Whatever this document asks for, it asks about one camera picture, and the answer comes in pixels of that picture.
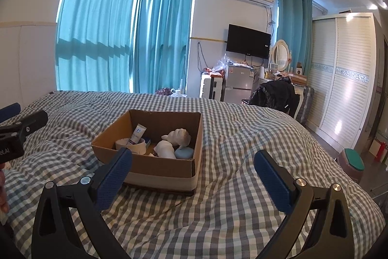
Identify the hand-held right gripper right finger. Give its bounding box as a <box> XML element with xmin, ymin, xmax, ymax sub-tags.
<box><xmin>254</xmin><ymin>150</ymin><xmax>355</xmax><ymax>259</ymax></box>

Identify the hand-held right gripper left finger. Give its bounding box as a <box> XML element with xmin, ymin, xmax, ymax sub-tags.
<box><xmin>31</xmin><ymin>147</ymin><xmax>133</xmax><ymax>259</ymax></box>

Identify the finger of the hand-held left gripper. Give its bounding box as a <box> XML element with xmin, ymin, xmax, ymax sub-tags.
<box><xmin>0</xmin><ymin>103</ymin><xmax>21</xmax><ymax>124</ymax></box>
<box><xmin>0</xmin><ymin>110</ymin><xmax>49</xmax><ymax>141</ymax></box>

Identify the white tape roll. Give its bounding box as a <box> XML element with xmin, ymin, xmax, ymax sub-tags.
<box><xmin>115</xmin><ymin>138</ymin><xmax>146</xmax><ymax>155</ymax></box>

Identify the white tube with blue label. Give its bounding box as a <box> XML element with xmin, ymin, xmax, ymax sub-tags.
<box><xmin>129</xmin><ymin>124</ymin><xmax>147</xmax><ymax>146</ymax></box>

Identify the cardboard box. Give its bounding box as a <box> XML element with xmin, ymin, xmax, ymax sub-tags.
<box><xmin>91</xmin><ymin>109</ymin><xmax>203</xmax><ymax>196</ymax></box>

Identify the white earbuds case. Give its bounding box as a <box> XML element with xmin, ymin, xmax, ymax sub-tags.
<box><xmin>174</xmin><ymin>146</ymin><xmax>194</xmax><ymax>160</ymax></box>

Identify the beige plush bunny toy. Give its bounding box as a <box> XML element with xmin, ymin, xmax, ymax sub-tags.
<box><xmin>161</xmin><ymin>128</ymin><xmax>191</xmax><ymax>148</ymax></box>

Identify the person's left hand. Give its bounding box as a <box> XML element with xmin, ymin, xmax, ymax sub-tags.
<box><xmin>0</xmin><ymin>169</ymin><xmax>9</xmax><ymax>217</ymax></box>

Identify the grey checked blanket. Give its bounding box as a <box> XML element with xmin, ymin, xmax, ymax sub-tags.
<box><xmin>0</xmin><ymin>91</ymin><xmax>385</xmax><ymax>259</ymax></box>

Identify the pink stool with green top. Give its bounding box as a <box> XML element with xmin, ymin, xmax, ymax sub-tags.
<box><xmin>338</xmin><ymin>148</ymin><xmax>365</xmax><ymax>184</ymax></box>

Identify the silver suitcase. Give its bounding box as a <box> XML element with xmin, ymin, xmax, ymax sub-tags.
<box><xmin>295</xmin><ymin>86</ymin><xmax>315</xmax><ymax>124</ymax></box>

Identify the black jacket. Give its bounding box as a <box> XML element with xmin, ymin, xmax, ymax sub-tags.
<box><xmin>249</xmin><ymin>78</ymin><xmax>299</xmax><ymax>117</ymax></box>

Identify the silver small fridge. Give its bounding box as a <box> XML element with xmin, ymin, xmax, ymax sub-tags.
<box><xmin>223</xmin><ymin>64</ymin><xmax>255</xmax><ymax>103</ymax></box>

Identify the brown cardboard carton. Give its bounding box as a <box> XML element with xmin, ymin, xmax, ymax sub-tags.
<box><xmin>287</xmin><ymin>72</ymin><xmax>308</xmax><ymax>85</ymax></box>

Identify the wide teal curtain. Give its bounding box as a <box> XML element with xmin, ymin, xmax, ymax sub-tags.
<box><xmin>55</xmin><ymin>0</ymin><xmax>140</xmax><ymax>94</ymax></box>

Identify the white plastic bottle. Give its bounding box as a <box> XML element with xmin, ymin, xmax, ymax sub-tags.
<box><xmin>170</xmin><ymin>80</ymin><xmax>187</xmax><ymax>96</ymax></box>

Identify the white suitcase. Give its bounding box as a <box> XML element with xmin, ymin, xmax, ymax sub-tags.
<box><xmin>199</xmin><ymin>75</ymin><xmax>224</xmax><ymax>101</ymax></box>

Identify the white louvred wardrobe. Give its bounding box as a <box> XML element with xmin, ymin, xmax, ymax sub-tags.
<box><xmin>305</xmin><ymin>13</ymin><xmax>382</xmax><ymax>153</ymax></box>

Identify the white oval mirror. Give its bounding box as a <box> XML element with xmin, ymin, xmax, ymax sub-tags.
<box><xmin>271</xmin><ymin>40</ymin><xmax>292</xmax><ymax>73</ymax></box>

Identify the clear plastic bag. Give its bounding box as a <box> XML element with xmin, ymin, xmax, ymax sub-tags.
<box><xmin>212</xmin><ymin>54</ymin><xmax>235</xmax><ymax>71</ymax></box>

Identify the narrow teal curtain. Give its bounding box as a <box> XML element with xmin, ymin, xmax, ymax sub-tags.
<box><xmin>274</xmin><ymin>0</ymin><xmax>313</xmax><ymax>77</ymax></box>

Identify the black wall television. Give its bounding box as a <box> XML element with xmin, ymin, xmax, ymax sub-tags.
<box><xmin>226</xmin><ymin>24</ymin><xmax>271</xmax><ymax>59</ymax></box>

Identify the black wall cable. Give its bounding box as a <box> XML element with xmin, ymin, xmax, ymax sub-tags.
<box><xmin>197</xmin><ymin>42</ymin><xmax>210</xmax><ymax>73</ymax></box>

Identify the air conditioner cable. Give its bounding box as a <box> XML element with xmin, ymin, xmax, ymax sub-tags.
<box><xmin>266</xmin><ymin>6</ymin><xmax>276</xmax><ymax>28</ymax></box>

